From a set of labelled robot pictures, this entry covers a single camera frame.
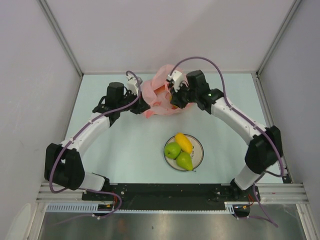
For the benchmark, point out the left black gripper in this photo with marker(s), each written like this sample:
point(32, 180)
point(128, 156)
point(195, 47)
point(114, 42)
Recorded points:
point(141, 106)

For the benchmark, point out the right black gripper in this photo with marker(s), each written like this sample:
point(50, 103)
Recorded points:
point(176, 99)

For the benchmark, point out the pink plastic bag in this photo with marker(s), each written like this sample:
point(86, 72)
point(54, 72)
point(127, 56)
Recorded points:
point(160, 104)

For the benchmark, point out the yellow fake fruit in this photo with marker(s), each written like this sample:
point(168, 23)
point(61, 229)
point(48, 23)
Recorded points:
point(183, 142)

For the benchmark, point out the white printed plate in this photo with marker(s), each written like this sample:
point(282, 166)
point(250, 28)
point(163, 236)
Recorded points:
point(197, 154)

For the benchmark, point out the green fake apple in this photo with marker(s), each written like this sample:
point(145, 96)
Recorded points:
point(172, 150)

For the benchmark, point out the green fake pear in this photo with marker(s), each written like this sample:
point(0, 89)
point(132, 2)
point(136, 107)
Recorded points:
point(184, 161)

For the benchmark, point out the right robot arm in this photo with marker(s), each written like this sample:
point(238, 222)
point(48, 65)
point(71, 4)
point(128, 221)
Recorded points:
point(264, 143)

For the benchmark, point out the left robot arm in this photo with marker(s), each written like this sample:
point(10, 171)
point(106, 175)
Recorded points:
point(63, 161)

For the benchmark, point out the red fake fruit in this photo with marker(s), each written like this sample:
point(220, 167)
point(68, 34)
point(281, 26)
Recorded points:
point(160, 90)

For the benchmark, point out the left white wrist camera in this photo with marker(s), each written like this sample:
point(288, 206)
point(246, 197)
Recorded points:
point(132, 83)

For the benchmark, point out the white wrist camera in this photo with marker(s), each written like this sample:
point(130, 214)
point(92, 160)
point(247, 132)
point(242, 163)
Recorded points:
point(175, 79)
point(132, 83)

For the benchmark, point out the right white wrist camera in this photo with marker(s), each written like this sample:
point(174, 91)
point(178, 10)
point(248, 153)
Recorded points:
point(175, 79)

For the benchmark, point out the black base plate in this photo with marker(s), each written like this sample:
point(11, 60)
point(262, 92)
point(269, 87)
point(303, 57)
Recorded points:
point(179, 197)

